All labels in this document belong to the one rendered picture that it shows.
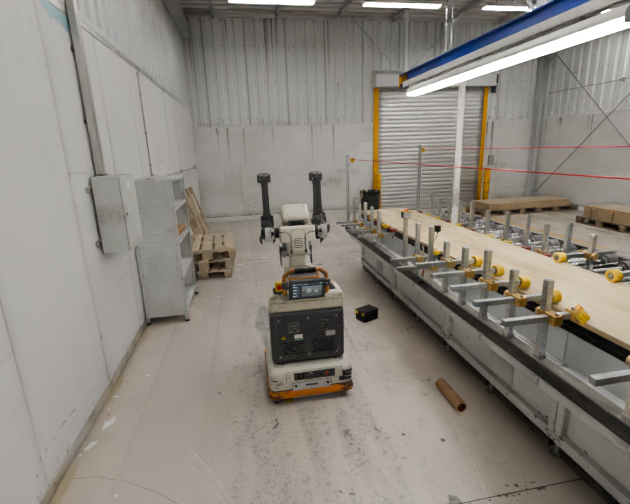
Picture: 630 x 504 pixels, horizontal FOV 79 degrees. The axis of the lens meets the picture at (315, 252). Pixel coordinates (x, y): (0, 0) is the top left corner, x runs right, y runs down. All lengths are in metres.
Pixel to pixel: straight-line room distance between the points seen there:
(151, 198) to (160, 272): 0.79
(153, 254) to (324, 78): 7.69
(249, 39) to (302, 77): 1.54
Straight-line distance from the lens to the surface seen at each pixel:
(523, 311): 2.77
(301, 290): 2.66
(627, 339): 2.33
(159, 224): 4.30
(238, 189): 10.56
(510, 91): 13.06
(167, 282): 4.44
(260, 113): 10.57
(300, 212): 2.99
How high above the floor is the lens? 1.80
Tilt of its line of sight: 15 degrees down
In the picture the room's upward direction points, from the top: 2 degrees counter-clockwise
